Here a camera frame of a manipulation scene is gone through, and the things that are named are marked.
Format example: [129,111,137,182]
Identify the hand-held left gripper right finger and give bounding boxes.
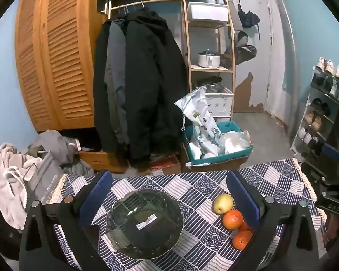
[226,170,320,271]

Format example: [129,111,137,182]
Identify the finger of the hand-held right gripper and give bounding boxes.
[300,162,331,188]
[321,143,339,163]

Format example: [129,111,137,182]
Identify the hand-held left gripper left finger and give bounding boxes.
[19,170,113,271]

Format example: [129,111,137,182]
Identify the yellow-green apple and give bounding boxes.
[214,193,234,214]

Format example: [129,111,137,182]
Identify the large orange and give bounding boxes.
[222,210,244,230]

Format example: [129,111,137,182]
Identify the dark glass bowl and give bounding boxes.
[106,190,185,259]

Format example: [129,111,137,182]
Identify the person's right hand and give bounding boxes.
[323,217,339,250]

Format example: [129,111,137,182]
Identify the group of shoes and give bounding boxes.
[297,57,339,156]

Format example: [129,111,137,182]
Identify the wooden drawer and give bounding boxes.
[78,150,125,173]

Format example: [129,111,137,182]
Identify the white shoe rack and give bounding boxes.
[290,66,339,161]

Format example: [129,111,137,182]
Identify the brown cardboard box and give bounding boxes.
[181,144,249,173]

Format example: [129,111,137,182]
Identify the blue white patterned tablecloth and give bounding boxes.
[49,158,327,271]

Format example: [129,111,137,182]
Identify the teal plastic crate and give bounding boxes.
[183,121,254,166]

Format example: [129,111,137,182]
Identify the white plastic bag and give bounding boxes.
[219,131,250,154]

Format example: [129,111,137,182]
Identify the grey tote bag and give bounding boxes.
[24,151,65,207]

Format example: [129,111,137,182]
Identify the grey clothes pile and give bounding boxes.
[27,130,95,175]

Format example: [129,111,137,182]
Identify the red flat box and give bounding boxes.
[150,155,181,175]

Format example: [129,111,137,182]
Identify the white printed box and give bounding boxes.
[205,87,234,117]

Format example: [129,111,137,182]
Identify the printed plastic bag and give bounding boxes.
[174,86,222,159]

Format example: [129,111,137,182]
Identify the thin black jacket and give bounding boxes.
[93,20,119,153]

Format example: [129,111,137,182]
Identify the metal pot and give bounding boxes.
[198,76,224,94]

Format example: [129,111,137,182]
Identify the grey vertical pipe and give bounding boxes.
[271,0,298,147]

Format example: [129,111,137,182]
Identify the large black coat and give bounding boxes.
[121,7,188,166]

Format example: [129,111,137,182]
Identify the pale grey door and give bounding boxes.
[230,0,272,113]

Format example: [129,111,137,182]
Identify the grey jacket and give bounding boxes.
[106,18,130,147]

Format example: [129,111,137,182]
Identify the hanging dark bags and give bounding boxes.
[233,30,257,63]

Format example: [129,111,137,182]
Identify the wooden louvered wardrobe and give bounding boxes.
[15,0,108,133]

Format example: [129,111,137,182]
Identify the white cooking pot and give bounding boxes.
[198,49,221,69]

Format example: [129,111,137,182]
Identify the wooden shelf rack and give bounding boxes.
[181,0,236,122]

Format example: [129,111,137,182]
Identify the white storage bin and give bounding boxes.
[187,2,229,23]

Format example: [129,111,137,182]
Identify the wooden clothes rail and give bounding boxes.
[109,0,185,18]

